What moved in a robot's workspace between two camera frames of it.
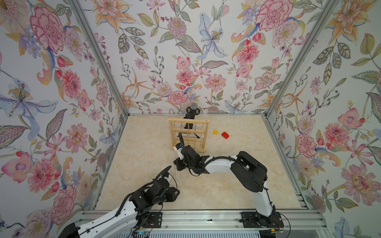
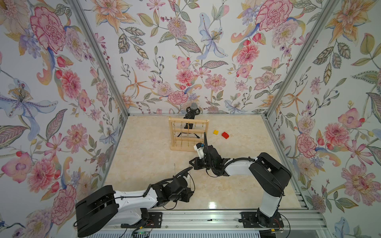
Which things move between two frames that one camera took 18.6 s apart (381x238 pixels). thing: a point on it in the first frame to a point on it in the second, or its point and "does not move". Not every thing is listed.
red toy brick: [225, 135] does not move
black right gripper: [178, 162] to [197, 164]
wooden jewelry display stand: [193, 131] does not move
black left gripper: [173, 194] to [188, 191]
